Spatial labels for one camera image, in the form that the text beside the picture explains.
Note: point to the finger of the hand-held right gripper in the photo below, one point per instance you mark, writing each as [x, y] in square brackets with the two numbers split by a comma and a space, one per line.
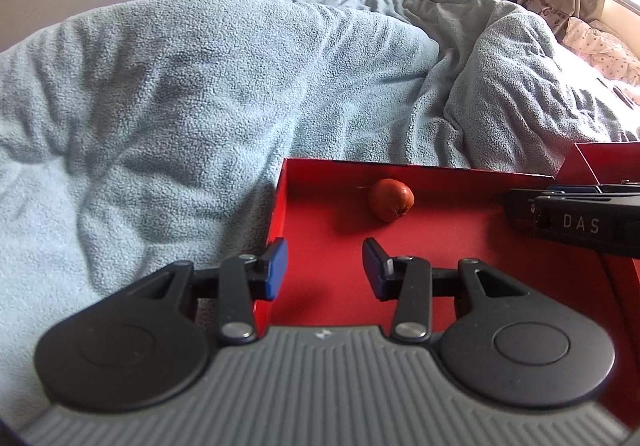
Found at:
[620, 187]
[520, 208]

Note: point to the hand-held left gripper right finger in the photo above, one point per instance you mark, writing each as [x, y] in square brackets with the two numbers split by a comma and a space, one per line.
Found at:
[374, 271]

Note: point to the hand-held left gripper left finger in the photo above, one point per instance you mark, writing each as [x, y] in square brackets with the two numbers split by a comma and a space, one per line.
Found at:
[276, 271]

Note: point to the deep red cardboard box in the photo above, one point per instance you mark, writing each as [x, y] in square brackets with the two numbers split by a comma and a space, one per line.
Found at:
[615, 163]

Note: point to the red-brown jujube fruit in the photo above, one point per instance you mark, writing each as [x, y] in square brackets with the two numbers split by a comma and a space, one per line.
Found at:
[391, 199]

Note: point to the shallow red cardboard box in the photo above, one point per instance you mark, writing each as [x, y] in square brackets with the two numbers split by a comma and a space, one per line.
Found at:
[450, 236]

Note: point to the pink patterned bed sheet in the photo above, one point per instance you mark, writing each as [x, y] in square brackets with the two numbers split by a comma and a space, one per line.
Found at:
[590, 76]

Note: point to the light blue fleece blanket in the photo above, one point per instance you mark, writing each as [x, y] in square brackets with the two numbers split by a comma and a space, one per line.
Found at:
[175, 126]

